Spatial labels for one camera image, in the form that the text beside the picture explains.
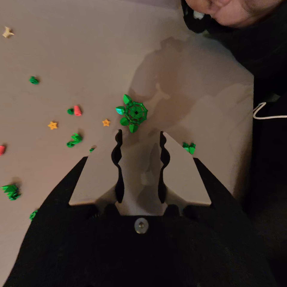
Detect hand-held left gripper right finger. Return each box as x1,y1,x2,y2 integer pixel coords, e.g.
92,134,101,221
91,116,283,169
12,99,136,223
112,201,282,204
158,131,212,215

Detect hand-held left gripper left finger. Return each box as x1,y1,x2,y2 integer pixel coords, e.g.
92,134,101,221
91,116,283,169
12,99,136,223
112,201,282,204
68,129,125,210

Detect green toy leaf pair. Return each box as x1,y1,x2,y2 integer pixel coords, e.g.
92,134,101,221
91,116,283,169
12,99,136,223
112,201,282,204
182,142,196,155

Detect green toy leaf ring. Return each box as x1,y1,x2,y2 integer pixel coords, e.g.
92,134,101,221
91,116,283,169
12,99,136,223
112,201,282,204
115,94,148,133

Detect person's black jacket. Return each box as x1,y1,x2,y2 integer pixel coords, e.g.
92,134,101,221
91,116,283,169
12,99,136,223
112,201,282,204
181,0,287,287

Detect person's face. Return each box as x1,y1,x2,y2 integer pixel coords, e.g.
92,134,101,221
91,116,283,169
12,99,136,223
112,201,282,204
185,0,284,28

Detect white cable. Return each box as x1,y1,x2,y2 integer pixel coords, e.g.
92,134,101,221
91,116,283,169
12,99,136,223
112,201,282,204
253,102,287,120

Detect green toy sprout piece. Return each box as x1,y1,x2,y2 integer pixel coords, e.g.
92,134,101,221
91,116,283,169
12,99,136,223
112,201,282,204
66,133,83,148

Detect green toy grass piece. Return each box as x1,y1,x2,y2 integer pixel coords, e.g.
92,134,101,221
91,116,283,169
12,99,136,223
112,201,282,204
0,184,22,201

